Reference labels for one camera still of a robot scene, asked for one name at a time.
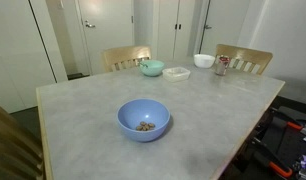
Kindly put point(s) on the black orange bar clamp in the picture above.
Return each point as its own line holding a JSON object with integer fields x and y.
{"x": 279, "y": 170}
{"x": 294, "y": 126}

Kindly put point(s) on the brown chocolate chip cookie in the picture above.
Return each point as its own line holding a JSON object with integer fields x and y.
{"x": 139, "y": 128}
{"x": 146, "y": 128}
{"x": 151, "y": 125}
{"x": 143, "y": 123}

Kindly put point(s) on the teal bowl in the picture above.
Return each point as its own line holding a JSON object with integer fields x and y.
{"x": 153, "y": 70}

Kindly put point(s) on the white door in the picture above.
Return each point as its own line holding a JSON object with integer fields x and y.
{"x": 226, "y": 30}
{"x": 109, "y": 36}

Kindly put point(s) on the white bowl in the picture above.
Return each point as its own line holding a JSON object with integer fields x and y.
{"x": 204, "y": 62}

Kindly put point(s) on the clear plastic box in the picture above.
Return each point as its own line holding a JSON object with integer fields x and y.
{"x": 176, "y": 75}

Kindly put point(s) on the wooden slat-back chair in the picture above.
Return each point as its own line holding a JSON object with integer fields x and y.
{"x": 249, "y": 53}
{"x": 126, "y": 53}
{"x": 13, "y": 146}

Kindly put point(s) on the red silver soda can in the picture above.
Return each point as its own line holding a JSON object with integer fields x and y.
{"x": 222, "y": 68}

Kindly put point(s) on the blue plastic bowl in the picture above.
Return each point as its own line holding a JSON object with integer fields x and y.
{"x": 133, "y": 113}

